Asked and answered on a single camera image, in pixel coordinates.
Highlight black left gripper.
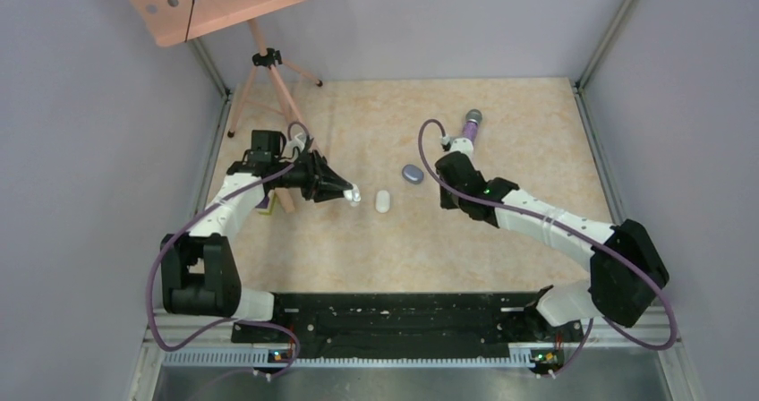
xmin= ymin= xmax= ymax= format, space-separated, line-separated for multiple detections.
xmin=272 ymin=149 xmax=352 ymax=201

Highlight white earbud case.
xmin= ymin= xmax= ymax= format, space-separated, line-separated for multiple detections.
xmin=344 ymin=184 xmax=362 ymax=207

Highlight lavender charging case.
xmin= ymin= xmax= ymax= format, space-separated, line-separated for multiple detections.
xmin=401 ymin=164 xmax=424 ymax=184

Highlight white oval charging case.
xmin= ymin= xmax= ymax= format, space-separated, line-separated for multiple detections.
xmin=375 ymin=190 xmax=391 ymax=214

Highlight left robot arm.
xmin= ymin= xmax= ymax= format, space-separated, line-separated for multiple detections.
xmin=158 ymin=130 xmax=361 ymax=342

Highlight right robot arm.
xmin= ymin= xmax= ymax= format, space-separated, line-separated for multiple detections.
xmin=435 ymin=151 xmax=669 ymax=340

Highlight purple glitter microphone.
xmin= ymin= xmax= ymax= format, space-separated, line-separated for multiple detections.
xmin=462 ymin=109 xmax=483 ymax=142

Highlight pink music stand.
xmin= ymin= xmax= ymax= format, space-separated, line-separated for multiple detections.
xmin=129 ymin=0 xmax=323 ymax=122

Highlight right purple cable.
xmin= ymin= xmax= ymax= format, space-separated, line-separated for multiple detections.
xmin=417 ymin=118 xmax=679 ymax=378

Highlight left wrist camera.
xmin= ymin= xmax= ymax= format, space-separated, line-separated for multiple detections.
xmin=285 ymin=133 xmax=313 ymax=159

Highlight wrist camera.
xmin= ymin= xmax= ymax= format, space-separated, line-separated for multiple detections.
xmin=285 ymin=133 xmax=313 ymax=159
xmin=440 ymin=135 xmax=473 ymax=158

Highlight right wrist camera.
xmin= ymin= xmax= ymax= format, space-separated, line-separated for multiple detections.
xmin=440 ymin=135 xmax=473 ymax=158

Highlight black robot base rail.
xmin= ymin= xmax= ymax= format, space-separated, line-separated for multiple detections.
xmin=231 ymin=293 xmax=583 ymax=360

